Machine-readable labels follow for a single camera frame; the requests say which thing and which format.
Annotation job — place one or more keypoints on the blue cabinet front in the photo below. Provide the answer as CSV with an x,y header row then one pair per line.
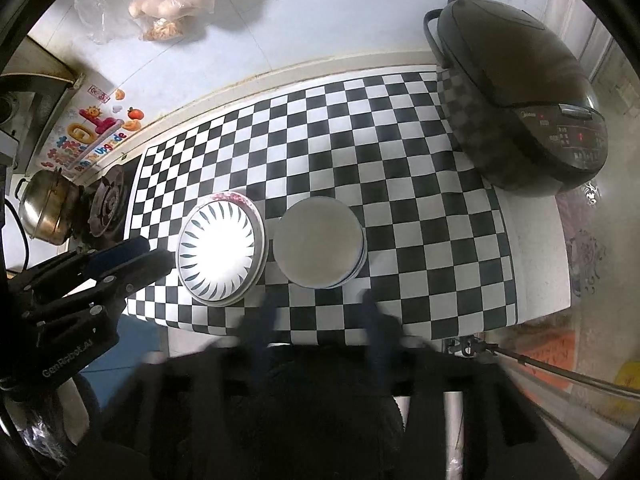
x,y
142,340

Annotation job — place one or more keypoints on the black tripod stand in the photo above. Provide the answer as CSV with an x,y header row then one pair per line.
x,y
540,365

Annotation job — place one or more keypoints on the black and white checkered table cover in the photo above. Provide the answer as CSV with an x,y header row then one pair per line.
x,y
350,150

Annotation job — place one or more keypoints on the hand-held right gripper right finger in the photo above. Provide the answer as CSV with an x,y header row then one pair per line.
x,y
376,327

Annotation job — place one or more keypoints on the colourful wall sticker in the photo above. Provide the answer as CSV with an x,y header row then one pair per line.
x,y
87,132

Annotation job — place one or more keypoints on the orange floor mat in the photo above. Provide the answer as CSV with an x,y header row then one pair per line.
x,y
550,360

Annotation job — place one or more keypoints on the metal range hood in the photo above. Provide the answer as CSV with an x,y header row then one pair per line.
x,y
30,95

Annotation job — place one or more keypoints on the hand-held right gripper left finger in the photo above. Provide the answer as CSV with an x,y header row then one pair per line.
x,y
264,325

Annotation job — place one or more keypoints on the plain white bowl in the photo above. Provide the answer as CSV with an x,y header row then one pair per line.
x,y
316,240

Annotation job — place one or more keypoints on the gas stove burner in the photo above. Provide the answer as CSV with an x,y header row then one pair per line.
x,y
107,205

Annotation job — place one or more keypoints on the clear plastic bag of eggs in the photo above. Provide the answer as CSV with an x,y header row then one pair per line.
x,y
150,5

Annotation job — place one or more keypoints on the white plate with leaf rim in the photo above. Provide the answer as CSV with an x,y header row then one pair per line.
x,y
217,250

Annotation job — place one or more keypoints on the stainless steel pot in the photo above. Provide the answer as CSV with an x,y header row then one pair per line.
x,y
47,205

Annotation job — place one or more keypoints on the black plastic bag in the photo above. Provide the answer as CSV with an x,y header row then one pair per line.
x,y
55,420

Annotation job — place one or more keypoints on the white plate with pink roses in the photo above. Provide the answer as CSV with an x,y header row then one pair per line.
x,y
257,220

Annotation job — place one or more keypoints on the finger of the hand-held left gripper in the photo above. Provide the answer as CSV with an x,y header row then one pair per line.
x,y
117,256
145,270

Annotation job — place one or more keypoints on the silver metal table leg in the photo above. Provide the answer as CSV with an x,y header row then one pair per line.
x,y
455,435

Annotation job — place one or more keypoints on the dark grey rice cooker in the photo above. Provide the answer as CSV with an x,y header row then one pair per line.
x,y
520,105

